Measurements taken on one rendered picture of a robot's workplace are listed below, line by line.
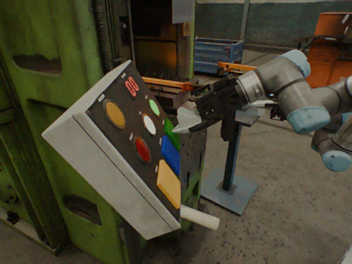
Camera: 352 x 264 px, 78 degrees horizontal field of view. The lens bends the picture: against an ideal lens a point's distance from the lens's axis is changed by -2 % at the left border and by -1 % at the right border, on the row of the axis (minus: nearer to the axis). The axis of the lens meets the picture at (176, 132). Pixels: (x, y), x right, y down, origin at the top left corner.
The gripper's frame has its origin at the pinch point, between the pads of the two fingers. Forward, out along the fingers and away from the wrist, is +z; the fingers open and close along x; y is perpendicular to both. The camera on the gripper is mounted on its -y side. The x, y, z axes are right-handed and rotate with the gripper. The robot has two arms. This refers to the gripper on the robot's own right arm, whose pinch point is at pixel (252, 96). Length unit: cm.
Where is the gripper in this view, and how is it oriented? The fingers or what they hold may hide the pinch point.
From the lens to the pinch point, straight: 98.1
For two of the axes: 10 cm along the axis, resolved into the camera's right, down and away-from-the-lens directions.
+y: 0.0, 8.7, 5.0
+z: -9.0, -2.2, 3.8
